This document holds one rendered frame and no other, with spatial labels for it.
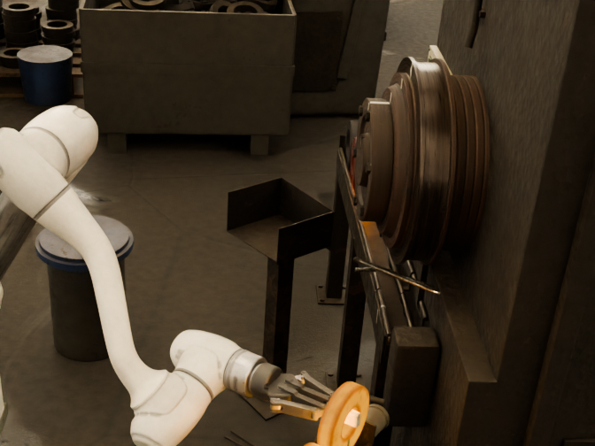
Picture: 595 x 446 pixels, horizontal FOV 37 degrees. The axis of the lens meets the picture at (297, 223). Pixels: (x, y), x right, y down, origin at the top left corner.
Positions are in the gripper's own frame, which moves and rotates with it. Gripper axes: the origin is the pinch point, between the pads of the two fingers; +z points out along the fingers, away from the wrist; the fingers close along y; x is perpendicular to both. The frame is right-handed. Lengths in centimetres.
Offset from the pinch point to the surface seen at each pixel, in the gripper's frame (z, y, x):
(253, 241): -71, -71, -15
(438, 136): -1, -36, 47
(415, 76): -10, -44, 56
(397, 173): -8, -33, 38
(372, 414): 0.0, -13.3, -9.3
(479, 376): 20.9, -17.1, 7.2
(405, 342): -0.1, -27.5, 1.2
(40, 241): -143, -51, -28
